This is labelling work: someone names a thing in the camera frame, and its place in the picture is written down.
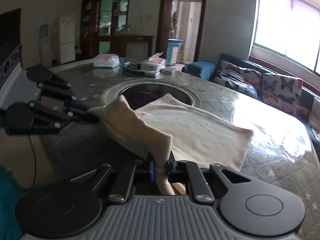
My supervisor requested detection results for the blue corner sofa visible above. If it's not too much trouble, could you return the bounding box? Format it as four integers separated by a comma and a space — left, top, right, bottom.
182, 54, 319, 153

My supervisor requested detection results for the white refrigerator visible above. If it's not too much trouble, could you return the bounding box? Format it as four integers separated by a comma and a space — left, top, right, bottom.
54, 15, 75, 64

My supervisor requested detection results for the window with green frame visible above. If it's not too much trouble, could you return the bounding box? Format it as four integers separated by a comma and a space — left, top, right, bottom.
253, 0, 319, 74

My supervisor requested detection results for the dark wooden display cabinet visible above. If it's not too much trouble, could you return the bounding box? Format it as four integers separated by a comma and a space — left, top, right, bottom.
80, 0, 153, 59

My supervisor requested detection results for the grey plain cushion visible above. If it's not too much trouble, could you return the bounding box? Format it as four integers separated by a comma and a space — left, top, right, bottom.
308, 97, 320, 142

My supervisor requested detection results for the light blue small cabinet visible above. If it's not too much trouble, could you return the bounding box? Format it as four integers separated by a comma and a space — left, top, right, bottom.
166, 38, 183, 65

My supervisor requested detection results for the small butterfly print cushion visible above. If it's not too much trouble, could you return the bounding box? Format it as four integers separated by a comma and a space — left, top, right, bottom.
213, 60, 262, 99

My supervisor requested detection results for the white tissue box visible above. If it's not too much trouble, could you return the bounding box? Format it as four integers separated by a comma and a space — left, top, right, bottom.
140, 52, 166, 77

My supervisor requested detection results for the pink white tissue pack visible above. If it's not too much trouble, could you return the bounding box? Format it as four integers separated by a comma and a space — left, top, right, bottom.
93, 54, 120, 68

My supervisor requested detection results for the dark wooden door frame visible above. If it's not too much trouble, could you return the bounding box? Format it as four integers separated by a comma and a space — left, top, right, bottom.
156, 0, 206, 66

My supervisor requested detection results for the cream knit garment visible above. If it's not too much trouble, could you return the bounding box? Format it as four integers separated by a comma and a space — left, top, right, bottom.
88, 94, 254, 195

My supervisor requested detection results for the large butterfly print cushion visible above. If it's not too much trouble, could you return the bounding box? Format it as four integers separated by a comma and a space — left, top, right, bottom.
262, 73, 303, 116

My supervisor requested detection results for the round metal table recess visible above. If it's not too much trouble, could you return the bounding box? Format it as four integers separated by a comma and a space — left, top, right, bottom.
100, 80, 202, 110

